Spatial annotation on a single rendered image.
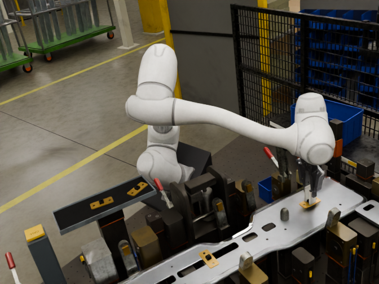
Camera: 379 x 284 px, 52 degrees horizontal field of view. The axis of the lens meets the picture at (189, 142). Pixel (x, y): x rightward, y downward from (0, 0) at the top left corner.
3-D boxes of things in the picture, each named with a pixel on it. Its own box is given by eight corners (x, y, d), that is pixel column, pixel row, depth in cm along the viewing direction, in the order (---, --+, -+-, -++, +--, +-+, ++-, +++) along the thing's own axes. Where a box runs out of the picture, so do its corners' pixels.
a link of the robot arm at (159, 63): (146, 154, 210) (152, 118, 218) (176, 158, 210) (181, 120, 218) (130, 82, 138) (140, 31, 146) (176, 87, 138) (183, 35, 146)
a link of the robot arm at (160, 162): (155, 191, 207) (127, 179, 191) (160, 159, 214) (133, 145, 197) (180, 189, 198) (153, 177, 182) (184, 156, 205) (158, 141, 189)
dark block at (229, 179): (233, 263, 172) (224, 185, 151) (224, 253, 177) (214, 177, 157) (242, 258, 173) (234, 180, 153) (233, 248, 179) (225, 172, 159)
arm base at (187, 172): (154, 195, 215) (148, 192, 210) (171, 158, 217) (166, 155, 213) (177, 207, 203) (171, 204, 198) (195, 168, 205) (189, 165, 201)
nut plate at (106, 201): (91, 209, 143) (91, 207, 142) (89, 204, 146) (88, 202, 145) (114, 202, 145) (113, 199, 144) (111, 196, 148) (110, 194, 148)
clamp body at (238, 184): (248, 262, 172) (242, 193, 154) (233, 247, 180) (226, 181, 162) (260, 255, 174) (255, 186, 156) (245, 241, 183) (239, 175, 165)
